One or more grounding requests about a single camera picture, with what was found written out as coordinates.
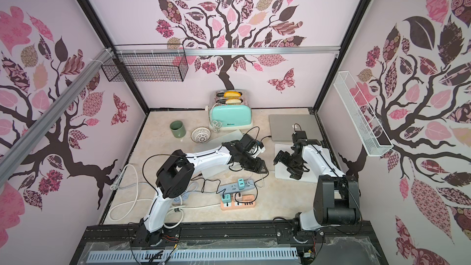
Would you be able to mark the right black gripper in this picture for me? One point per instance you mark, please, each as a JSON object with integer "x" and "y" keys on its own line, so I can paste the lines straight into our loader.
{"x": 291, "y": 162}

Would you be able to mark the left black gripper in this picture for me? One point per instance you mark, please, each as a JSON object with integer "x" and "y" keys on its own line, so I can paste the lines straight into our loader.
{"x": 256, "y": 166}

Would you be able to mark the mint charger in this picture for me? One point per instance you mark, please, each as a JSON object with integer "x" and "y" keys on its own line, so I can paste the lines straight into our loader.
{"x": 241, "y": 184}
{"x": 226, "y": 199}

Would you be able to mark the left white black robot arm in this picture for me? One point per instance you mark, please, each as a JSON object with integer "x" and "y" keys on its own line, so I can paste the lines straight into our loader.
{"x": 174, "y": 176}

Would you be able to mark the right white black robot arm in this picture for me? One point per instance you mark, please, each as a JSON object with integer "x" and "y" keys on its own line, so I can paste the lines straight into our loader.
{"x": 336, "y": 200}

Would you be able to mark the white laptop right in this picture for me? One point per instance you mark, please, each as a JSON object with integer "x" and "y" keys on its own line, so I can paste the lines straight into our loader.
{"x": 317, "y": 160}

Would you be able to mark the silver apple laptop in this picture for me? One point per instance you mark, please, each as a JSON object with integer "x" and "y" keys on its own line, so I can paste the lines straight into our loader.
{"x": 283, "y": 126}

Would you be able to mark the mint charger on orange strip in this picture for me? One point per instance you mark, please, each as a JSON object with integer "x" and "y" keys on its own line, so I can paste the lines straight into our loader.
{"x": 226, "y": 199}

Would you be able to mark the grey power strip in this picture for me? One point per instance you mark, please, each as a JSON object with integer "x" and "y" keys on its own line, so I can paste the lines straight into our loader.
{"x": 233, "y": 187}

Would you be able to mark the mint green toaster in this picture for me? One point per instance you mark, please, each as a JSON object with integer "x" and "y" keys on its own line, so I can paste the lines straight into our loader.
{"x": 229, "y": 114}

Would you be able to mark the white patterned bowl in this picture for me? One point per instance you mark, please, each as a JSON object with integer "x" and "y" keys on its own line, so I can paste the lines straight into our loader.
{"x": 201, "y": 135}

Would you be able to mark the orange power strip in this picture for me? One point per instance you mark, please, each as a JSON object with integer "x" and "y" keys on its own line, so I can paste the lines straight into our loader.
{"x": 243, "y": 202}

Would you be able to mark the bread slice in toaster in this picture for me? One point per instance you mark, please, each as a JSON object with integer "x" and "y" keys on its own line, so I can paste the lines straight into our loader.
{"x": 232, "y": 95}

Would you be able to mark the green mug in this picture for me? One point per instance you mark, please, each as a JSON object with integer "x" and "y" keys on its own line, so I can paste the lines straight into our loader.
{"x": 178, "y": 129}

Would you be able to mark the white wire basket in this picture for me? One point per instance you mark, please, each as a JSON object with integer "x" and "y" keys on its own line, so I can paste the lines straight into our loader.
{"x": 356, "y": 98}

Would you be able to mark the black wire basket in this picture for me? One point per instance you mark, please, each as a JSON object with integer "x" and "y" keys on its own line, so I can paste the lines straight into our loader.
{"x": 167, "y": 64}

